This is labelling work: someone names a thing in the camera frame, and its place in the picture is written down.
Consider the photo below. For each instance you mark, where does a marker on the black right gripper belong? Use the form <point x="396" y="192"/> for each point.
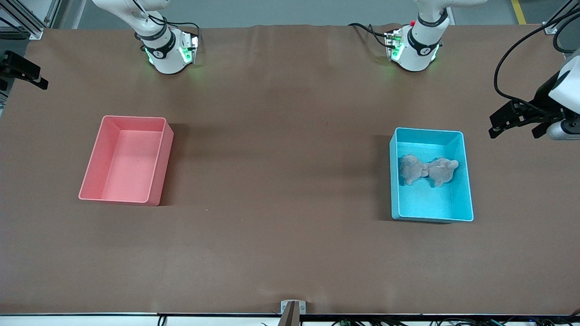
<point x="18" y="68"/>

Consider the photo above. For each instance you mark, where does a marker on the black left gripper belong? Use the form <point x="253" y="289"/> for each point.
<point x="542" y="98"/>

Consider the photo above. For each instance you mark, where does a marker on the grey plush toy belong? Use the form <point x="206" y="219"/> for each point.
<point x="411" y="168"/>
<point x="442" y="172"/>

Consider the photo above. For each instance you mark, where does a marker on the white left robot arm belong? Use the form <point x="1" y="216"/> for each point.
<point x="417" y="54"/>

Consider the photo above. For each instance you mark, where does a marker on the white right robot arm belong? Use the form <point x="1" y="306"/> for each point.
<point x="165" y="59"/>

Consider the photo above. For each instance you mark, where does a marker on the blue plastic box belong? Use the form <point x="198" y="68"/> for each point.
<point x="430" y="203"/>

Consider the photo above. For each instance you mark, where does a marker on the pink plastic box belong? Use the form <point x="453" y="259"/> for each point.
<point x="131" y="172"/>

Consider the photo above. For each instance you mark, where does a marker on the brown table cover sheet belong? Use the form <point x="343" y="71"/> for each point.
<point x="290" y="235"/>

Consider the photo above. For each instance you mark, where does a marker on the slanted aluminium strut with bracket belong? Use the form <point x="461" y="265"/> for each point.
<point x="36" y="32"/>
<point x="551" y="29"/>

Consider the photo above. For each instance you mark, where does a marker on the upright aluminium frame post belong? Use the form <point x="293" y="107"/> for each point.
<point x="53" y="13"/>

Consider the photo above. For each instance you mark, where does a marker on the metal bracket with brown bar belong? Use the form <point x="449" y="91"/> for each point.
<point x="290" y="317"/>

